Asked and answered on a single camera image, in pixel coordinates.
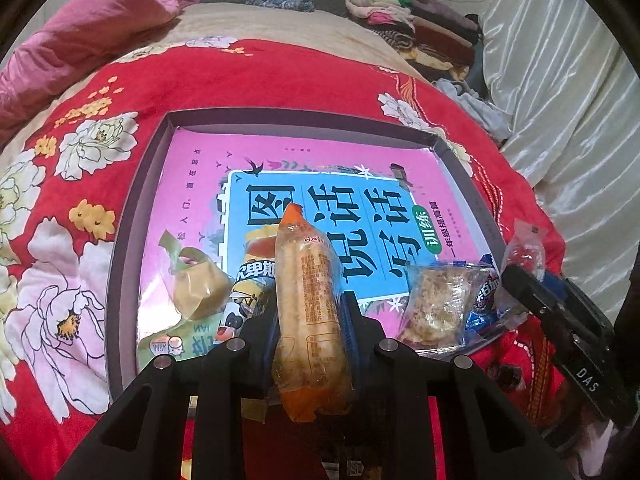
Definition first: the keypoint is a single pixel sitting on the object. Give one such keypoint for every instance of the white satin curtain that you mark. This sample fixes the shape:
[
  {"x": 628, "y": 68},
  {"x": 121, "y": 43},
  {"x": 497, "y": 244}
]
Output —
[{"x": 560, "y": 60}]

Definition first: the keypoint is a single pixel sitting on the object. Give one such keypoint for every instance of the pile of folded clothes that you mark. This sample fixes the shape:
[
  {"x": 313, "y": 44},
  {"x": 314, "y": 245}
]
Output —
[{"x": 425, "y": 25}]

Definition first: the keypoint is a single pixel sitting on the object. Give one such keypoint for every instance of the beige blanket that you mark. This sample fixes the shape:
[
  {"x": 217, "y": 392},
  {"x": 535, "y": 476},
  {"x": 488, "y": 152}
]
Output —
[{"x": 260, "y": 22}]

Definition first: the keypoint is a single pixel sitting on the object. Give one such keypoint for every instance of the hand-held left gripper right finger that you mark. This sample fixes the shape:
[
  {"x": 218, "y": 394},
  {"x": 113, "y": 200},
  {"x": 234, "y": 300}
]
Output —
[{"x": 352, "y": 332}]

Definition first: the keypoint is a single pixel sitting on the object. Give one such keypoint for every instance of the pink and blue book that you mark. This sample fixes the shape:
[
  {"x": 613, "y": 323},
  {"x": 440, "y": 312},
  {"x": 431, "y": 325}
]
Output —
[{"x": 200, "y": 185}]

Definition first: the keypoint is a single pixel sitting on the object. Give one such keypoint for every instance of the dark patterned pillow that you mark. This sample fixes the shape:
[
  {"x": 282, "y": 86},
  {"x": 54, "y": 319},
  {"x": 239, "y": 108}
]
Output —
[{"x": 285, "y": 3}]

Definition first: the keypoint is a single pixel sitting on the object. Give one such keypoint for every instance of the cow print snack packet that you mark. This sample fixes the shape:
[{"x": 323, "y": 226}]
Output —
[{"x": 245, "y": 305}]

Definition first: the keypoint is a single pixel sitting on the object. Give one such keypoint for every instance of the small clear snack packet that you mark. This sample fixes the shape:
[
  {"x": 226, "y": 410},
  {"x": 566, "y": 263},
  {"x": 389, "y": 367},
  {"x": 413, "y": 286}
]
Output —
[{"x": 525, "y": 250}]

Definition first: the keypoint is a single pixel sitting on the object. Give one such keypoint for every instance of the clear meat floss cake packet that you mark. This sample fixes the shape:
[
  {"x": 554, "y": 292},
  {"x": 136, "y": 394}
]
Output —
[{"x": 435, "y": 305}]

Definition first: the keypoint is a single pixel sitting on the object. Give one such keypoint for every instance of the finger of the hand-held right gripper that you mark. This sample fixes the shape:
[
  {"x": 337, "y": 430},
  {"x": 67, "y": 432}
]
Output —
[
  {"x": 525, "y": 287},
  {"x": 562, "y": 282}
]

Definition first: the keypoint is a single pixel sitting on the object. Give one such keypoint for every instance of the dark snack packet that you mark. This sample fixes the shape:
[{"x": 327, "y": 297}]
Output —
[{"x": 507, "y": 377}]

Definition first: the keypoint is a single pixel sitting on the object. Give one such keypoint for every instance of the blue cookie packet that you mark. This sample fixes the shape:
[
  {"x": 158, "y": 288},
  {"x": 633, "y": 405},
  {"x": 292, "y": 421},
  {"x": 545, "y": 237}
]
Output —
[{"x": 482, "y": 310}]

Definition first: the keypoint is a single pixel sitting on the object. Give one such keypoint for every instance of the white cloth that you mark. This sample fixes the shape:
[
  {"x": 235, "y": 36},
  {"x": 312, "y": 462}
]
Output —
[{"x": 480, "y": 110}]

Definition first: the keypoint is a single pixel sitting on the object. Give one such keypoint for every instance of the grey shallow tray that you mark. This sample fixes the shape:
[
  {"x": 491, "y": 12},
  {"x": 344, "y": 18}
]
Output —
[{"x": 125, "y": 260}]

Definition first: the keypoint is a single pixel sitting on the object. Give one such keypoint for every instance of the long orange bread packet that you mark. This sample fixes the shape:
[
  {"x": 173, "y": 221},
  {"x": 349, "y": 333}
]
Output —
[{"x": 310, "y": 320}]

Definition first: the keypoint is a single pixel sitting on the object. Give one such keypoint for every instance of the green cake packet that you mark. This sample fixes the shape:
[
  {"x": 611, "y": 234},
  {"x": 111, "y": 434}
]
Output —
[{"x": 197, "y": 290}]

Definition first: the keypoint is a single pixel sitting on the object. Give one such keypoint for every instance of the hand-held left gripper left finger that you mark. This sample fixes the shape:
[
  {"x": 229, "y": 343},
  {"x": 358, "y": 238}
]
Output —
[{"x": 265, "y": 347}]

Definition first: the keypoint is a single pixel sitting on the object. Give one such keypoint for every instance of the red floral blanket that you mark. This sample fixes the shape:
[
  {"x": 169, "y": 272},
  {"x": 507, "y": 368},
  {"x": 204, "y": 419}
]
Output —
[{"x": 300, "y": 75}]

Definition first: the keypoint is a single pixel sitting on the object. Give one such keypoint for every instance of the pink pillow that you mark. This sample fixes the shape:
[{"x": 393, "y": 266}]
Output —
[{"x": 75, "y": 35}]

